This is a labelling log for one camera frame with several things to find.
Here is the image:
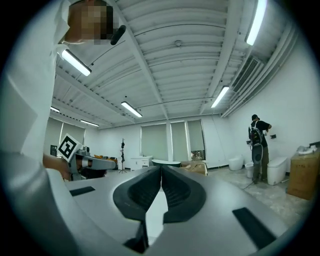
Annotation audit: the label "white vanity cabinet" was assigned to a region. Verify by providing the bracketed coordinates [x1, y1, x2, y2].
[130, 155, 154, 172]

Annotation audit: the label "dark green bathtub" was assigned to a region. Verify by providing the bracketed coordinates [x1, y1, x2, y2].
[151, 158, 182, 168]

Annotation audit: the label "person's head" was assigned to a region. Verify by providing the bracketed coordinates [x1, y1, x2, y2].
[64, 0, 115, 46]

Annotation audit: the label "rounded white toilet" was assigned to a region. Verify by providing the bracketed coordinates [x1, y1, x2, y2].
[228, 154, 245, 172]

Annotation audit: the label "small white toilet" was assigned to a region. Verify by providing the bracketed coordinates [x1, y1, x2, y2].
[244, 161, 255, 179]

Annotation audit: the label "person's white shirt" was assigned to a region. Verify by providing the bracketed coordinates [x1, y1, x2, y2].
[0, 0, 73, 201]

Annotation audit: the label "flat opened cardboard boxes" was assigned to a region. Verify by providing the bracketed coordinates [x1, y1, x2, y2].
[180, 160, 209, 176]

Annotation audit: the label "black tripod stand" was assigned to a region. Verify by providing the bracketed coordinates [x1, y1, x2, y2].
[118, 137, 129, 174]

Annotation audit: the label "white packing material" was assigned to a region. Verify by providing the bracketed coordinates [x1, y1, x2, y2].
[295, 144, 318, 155]

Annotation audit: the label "person's left forearm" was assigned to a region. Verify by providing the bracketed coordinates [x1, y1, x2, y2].
[42, 152, 72, 181]

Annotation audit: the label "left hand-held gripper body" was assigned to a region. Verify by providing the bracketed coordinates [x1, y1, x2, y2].
[57, 133, 119, 181]

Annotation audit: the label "ceiling air vent grille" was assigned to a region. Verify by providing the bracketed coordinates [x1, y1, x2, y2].
[231, 56, 260, 94]

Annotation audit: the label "large white toilet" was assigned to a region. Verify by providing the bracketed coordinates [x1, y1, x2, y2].
[266, 155, 289, 186]

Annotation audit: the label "black head-worn camera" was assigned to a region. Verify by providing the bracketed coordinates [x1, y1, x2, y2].
[110, 24, 127, 46]

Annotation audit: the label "white ceiling pipes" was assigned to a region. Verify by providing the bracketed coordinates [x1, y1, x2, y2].
[220, 23, 300, 119]

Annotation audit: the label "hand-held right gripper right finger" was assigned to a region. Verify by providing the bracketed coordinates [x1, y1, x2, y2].
[161, 166, 207, 224]

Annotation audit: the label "large brown cardboard box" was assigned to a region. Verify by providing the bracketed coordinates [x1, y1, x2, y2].
[286, 149, 320, 201]

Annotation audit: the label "grey window blind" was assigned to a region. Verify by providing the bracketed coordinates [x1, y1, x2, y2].
[140, 123, 168, 162]
[170, 121, 189, 162]
[187, 119, 206, 161]

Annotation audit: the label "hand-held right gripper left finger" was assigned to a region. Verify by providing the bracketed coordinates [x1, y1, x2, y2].
[112, 166, 163, 254]

